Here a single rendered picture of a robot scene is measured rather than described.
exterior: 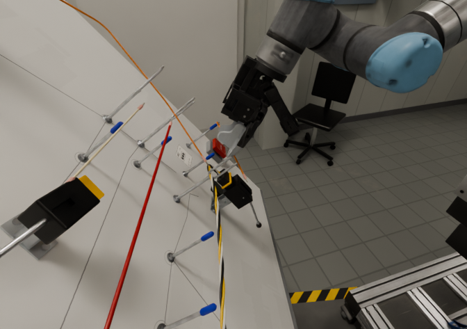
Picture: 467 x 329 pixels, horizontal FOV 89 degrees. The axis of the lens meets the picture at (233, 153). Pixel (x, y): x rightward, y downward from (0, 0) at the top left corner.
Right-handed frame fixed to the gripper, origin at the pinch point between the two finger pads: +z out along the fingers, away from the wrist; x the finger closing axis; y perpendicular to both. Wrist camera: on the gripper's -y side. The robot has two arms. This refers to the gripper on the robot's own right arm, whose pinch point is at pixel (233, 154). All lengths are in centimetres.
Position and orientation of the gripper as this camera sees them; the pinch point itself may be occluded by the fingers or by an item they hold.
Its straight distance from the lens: 54.5
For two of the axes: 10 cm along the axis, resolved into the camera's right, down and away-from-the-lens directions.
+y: -8.9, -4.0, -2.1
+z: -4.5, 7.8, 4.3
